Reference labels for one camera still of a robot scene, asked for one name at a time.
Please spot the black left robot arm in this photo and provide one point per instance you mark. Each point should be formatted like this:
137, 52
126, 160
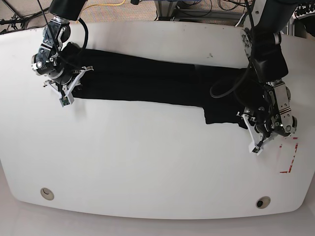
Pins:
268, 115

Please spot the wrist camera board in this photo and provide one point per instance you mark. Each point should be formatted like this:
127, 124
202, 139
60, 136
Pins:
66, 101
255, 149

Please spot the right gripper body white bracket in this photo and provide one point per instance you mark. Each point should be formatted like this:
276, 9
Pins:
63, 84

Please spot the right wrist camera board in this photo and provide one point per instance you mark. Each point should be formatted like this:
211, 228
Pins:
66, 101

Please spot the left table grommet hole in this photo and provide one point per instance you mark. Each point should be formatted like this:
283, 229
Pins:
47, 194

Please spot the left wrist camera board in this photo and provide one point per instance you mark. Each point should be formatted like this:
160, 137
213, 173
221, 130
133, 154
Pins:
255, 149

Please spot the red tape rectangle marking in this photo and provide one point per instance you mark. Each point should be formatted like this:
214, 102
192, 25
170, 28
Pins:
286, 154

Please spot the black tripod legs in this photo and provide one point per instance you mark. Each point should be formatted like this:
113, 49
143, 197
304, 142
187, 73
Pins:
18, 22

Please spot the black graphic T-shirt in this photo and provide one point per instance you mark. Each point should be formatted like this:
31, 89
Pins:
122, 77

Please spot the white power strip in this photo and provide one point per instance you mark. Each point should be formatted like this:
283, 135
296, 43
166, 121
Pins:
301, 13

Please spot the table grommet hole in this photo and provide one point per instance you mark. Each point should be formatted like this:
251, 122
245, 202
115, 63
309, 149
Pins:
263, 202
47, 194

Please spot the aluminium frame stand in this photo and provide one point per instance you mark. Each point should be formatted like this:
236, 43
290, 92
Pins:
166, 10

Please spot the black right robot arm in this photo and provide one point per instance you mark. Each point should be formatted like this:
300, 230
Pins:
50, 59

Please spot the right table grommet hole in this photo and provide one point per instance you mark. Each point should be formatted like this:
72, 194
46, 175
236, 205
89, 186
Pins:
263, 202

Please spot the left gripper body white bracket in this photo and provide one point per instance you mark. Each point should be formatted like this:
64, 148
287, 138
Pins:
261, 133

